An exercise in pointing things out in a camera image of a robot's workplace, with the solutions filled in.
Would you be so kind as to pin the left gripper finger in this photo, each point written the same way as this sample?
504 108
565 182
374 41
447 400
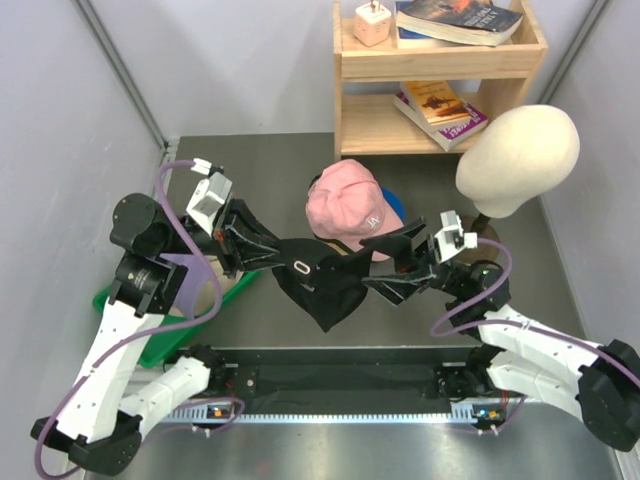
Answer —
247 229
251 258

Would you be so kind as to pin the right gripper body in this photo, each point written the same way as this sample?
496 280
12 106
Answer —
429 254

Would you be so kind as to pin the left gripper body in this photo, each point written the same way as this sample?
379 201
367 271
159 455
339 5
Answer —
225 238

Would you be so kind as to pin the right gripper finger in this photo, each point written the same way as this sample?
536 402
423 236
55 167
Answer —
398 288
398 243

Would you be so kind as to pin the blue baseball cap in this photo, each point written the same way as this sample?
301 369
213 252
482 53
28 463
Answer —
395 203

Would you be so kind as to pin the lavender cap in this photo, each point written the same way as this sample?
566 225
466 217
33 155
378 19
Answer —
192 280

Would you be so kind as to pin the black hat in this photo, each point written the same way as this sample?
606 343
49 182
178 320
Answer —
324 283

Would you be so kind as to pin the light pink baseball cap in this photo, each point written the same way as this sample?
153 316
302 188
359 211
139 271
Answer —
346 204

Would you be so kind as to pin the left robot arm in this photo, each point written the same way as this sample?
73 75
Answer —
98 426

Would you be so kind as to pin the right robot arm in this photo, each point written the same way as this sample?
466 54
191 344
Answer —
597 384

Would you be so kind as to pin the dark mannequin stand base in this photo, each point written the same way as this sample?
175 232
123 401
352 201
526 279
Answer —
480 224

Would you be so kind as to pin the green plastic tray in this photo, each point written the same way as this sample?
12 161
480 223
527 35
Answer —
160 347

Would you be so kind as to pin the purple white book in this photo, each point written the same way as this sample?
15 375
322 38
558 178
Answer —
446 138

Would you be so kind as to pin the white mannequin head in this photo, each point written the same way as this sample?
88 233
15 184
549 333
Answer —
522 154

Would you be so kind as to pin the orange cover book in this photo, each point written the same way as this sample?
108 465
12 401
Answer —
436 103

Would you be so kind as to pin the wooden shelf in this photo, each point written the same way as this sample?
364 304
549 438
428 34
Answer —
370 124

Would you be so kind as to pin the blue book under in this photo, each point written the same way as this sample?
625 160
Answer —
406 39

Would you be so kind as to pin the pink power cube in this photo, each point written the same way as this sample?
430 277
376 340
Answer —
372 23

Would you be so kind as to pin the dark cover book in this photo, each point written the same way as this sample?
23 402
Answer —
478 23

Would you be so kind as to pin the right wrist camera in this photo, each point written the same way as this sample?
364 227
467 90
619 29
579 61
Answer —
452 239

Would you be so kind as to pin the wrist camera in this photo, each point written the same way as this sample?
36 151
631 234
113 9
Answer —
452 239
211 195

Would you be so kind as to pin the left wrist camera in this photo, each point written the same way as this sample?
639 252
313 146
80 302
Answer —
211 195

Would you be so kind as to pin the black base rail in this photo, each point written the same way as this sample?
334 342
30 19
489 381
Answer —
349 380

